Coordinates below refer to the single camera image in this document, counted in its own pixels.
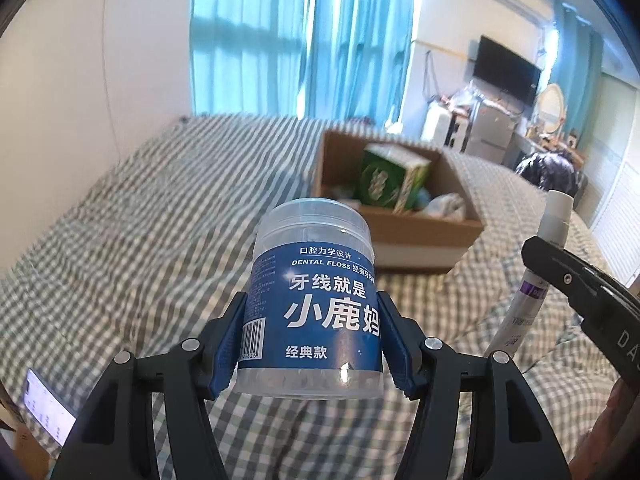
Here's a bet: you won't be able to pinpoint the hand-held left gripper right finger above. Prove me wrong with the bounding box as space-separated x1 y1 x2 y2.
376 290 573 480

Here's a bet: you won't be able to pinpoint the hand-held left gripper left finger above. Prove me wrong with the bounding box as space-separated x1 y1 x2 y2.
50 290 249 480

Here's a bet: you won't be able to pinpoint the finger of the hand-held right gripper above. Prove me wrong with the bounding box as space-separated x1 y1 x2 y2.
521 236 617 317

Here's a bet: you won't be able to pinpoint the white purple tube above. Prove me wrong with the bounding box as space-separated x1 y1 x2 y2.
482 190 573 361

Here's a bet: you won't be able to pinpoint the blue label dental floss jar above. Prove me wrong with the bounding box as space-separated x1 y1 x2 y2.
235 199 387 400

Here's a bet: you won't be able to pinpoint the cardboard box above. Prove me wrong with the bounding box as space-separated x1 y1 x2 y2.
311 129 485 275

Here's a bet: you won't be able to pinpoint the beige plastic bag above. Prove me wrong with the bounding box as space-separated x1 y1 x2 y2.
425 192 468 220

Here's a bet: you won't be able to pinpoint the green medicine box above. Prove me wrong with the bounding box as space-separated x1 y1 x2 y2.
354 143 433 213

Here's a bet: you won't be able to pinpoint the person's right hand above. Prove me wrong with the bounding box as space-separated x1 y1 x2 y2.
592 377 640 462

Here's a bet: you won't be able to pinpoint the black jacket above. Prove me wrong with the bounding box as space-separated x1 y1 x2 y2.
515 149 581 196

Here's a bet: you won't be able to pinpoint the white louvred wardrobe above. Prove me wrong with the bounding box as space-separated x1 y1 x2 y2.
585 70 640 286

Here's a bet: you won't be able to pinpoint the silver refrigerator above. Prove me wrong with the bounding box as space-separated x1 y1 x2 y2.
465 102 516 161

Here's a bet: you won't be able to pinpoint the oval white framed mirror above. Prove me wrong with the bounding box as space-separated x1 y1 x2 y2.
536 84 568 141

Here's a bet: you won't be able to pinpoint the white suitcase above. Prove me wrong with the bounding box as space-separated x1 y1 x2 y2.
421 107 451 146

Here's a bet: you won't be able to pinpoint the clear plastic bags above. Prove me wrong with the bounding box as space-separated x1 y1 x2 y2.
452 87 481 112

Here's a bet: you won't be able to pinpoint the narrow blue curtain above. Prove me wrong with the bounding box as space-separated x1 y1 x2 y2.
550 0 606 126

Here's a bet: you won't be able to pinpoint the brown carton beside bed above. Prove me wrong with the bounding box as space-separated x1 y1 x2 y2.
0 425 56 480

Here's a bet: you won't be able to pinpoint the wide blue window curtain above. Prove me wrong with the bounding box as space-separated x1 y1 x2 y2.
190 0 321 120

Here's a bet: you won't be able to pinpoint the black wall television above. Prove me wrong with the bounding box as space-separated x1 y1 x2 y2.
472 35 543 106

